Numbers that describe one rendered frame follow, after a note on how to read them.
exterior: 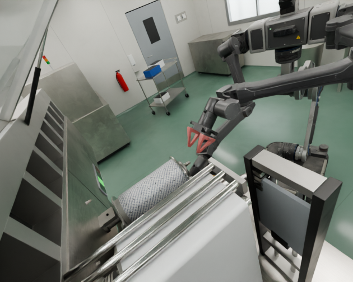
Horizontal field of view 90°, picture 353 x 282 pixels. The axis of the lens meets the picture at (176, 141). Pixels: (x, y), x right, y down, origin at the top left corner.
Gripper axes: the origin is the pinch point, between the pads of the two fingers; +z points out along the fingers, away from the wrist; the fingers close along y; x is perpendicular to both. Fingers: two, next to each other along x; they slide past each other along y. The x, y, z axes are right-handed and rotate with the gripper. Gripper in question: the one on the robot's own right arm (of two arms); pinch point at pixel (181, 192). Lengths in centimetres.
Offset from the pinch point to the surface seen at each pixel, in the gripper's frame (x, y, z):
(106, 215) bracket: 32.7, -5.9, 13.3
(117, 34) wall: -2, 444, -141
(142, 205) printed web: 26.0, -11.5, 3.4
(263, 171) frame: 25, -38, -27
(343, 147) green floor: -183, 2, -103
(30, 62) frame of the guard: 69, 11, -19
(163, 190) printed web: 21.6, -11.6, -4.0
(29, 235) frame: 55, -25, 4
